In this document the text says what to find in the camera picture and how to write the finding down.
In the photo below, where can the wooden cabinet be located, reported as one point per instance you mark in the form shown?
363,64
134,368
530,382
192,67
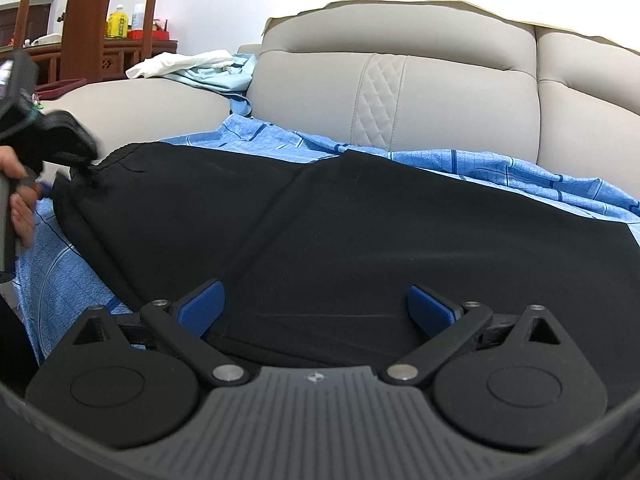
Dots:
125,56

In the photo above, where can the yellow bottle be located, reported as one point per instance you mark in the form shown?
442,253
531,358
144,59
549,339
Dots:
118,22

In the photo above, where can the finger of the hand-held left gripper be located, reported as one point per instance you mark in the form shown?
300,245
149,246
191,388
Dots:
45,189

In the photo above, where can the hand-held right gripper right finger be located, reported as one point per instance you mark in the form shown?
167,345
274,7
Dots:
429,305

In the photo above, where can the black pants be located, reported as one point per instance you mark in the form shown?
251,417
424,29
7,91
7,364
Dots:
350,240

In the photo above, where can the light blue cloth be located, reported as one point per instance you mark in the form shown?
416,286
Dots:
220,81

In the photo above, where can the curved wooden frame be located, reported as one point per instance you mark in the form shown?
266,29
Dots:
86,10

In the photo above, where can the red box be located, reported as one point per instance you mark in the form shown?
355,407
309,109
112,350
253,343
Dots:
150,34

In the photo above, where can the person's left hand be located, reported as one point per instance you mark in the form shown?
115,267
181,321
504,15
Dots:
24,212

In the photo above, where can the beige padded bed side rail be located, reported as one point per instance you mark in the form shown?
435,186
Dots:
150,105

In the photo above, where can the white bottle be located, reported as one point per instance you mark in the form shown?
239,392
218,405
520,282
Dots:
138,17

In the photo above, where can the white cloth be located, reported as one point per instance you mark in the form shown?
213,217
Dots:
170,65

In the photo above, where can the blue checked bed sheet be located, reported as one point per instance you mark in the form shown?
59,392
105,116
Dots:
55,270

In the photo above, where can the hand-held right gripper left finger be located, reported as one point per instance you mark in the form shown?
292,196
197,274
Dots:
202,306

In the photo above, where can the dark red tray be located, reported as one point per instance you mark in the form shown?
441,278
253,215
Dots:
60,89

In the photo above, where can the beige padded headboard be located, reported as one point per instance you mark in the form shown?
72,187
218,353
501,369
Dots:
450,95

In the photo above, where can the white box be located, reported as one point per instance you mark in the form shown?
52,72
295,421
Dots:
47,40

